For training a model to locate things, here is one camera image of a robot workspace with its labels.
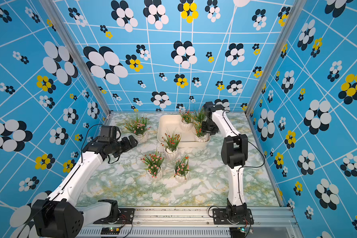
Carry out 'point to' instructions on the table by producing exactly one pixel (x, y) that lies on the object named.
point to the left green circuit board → (110, 230)
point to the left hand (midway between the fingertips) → (133, 143)
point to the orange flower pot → (199, 117)
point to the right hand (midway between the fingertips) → (209, 132)
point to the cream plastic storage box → (167, 123)
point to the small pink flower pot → (186, 122)
